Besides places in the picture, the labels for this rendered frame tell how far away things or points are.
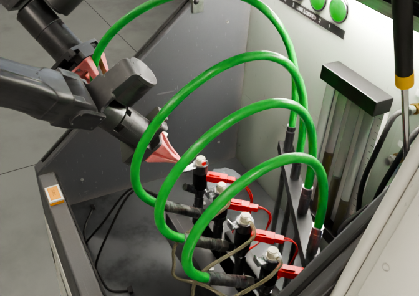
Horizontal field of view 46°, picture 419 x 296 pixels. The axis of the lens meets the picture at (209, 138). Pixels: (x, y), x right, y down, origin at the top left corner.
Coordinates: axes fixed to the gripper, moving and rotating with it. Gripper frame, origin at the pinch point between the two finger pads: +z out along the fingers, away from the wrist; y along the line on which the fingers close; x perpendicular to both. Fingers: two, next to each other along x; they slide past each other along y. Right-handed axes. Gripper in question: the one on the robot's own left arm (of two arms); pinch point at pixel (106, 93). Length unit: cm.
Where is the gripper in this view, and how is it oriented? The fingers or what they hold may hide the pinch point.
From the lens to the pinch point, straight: 89.8
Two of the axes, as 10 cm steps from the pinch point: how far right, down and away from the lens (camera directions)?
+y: 2.1, -3.7, 9.1
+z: 6.6, 7.4, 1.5
